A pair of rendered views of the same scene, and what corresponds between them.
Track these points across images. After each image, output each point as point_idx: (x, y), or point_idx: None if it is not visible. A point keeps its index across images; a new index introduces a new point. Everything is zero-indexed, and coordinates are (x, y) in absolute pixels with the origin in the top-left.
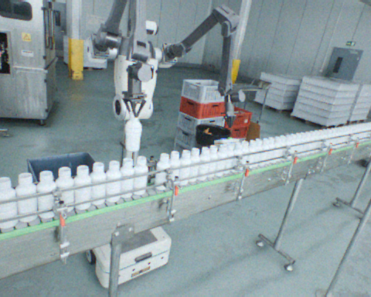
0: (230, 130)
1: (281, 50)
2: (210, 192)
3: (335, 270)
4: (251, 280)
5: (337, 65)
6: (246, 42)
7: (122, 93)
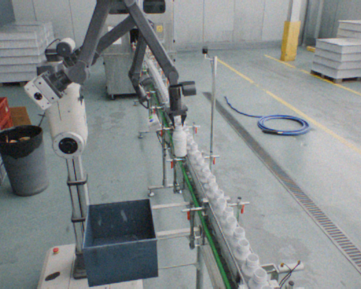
0: (2, 128)
1: None
2: None
3: None
4: (180, 215)
5: None
6: None
7: (168, 113)
